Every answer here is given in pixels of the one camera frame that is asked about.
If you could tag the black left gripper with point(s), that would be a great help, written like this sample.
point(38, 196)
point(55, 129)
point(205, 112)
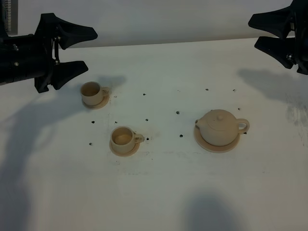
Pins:
point(30, 56)

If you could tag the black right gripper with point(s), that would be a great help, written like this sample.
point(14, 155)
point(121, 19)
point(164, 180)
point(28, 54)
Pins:
point(287, 51)

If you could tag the beige ceramic teapot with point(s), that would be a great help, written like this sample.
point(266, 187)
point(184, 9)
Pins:
point(220, 127)

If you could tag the beige teapot saucer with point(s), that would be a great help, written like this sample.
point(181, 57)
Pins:
point(212, 148)

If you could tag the beige far teacup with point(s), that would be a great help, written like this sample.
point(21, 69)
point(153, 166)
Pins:
point(92, 93)

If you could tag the beige teacup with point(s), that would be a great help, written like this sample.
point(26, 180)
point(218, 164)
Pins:
point(125, 136)
point(92, 93)

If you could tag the grey ribbed object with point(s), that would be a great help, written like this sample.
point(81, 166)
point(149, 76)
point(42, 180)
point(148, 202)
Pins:
point(9, 17)

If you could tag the beige far cup saucer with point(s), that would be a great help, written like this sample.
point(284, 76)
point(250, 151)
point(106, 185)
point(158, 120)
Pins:
point(99, 105)

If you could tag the beige cup saucer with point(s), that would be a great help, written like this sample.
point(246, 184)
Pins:
point(99, 105)
point(123, 150)

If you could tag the beige near teacup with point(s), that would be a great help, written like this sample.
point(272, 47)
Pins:
point(125, 136)

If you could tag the beige near cup saucer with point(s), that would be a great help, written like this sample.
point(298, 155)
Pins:
point(123, 150)

